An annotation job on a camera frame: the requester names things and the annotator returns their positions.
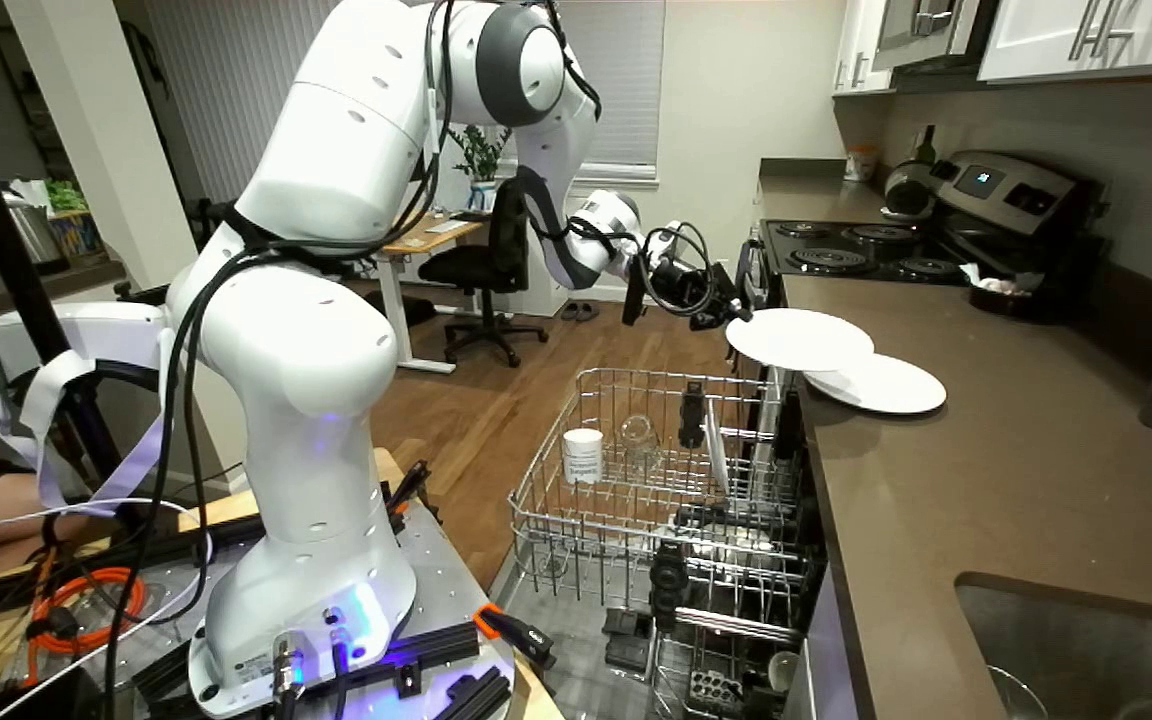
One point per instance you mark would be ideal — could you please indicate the white base cabinet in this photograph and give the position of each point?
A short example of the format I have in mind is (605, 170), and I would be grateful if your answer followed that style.
(832, 664)

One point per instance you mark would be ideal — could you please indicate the black stainless electric stove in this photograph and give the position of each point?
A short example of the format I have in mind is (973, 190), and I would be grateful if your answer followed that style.
(856, 252)

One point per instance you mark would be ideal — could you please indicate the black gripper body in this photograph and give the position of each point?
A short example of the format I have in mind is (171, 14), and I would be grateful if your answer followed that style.
(681, 291)

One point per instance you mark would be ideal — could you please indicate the white window blind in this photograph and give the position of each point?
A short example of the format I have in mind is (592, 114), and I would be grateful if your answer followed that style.
(621, 80)

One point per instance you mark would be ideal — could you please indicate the white plastic cup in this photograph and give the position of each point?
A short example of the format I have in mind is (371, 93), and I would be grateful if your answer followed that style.
(583, 456)

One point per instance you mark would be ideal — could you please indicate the stainless over-range microwave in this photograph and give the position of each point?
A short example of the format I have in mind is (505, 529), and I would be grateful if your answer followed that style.
(930, 28)

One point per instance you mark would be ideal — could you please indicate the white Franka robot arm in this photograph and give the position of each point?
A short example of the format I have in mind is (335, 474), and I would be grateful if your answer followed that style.
(296, 374)

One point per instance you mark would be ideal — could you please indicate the black pan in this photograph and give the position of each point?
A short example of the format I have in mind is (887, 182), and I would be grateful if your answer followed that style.
(1001, 295)

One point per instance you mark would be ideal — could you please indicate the loaded lower dishwasher rack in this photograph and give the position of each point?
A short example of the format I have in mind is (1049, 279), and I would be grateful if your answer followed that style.
(721, 625)

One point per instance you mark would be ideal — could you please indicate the black metal bar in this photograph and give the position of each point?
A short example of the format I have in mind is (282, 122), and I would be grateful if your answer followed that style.
(477, 699)
(425, 648)

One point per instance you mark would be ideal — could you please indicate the black tripod pole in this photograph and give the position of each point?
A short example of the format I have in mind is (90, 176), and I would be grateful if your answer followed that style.
(2, 242)

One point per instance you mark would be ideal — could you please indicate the white upper cabinet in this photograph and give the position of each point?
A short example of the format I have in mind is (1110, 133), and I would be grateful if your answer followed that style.
(856, 43)
(1110, 35)

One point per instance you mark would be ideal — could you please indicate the dark glass bottle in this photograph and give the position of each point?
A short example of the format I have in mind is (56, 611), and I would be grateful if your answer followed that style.
(925, 146)

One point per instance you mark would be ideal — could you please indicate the clear drinking glass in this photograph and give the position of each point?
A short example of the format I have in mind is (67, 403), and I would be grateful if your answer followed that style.
(638, 440)
(1018, 699)

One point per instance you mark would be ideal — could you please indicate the built-in dishwasher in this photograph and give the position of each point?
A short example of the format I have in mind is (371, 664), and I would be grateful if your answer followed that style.
(560, 653)

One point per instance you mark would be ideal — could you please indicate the wooden desk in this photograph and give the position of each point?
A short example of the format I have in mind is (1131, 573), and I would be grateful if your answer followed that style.
(420, 237)

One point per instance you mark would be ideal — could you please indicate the black office chair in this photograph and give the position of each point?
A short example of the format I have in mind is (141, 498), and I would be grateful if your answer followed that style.
(489, 263)

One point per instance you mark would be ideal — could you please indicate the metal robot table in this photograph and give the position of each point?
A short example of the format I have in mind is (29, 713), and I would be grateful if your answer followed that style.
(449, 585)

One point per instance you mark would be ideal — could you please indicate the stainless steel sink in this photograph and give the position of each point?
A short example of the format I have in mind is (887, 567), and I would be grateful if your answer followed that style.
(1080, 643)

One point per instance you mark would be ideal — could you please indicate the green potted plant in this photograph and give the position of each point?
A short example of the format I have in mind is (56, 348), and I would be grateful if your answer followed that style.
(477, 153)

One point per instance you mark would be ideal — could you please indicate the black orange bar clamp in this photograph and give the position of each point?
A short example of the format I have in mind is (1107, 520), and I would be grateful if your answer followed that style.
(408, 489)
(514, 631)

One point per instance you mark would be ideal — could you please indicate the white round plate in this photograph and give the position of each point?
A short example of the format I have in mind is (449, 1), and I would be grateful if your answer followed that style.
(799, 336)
(890, 385)
(718, 454)

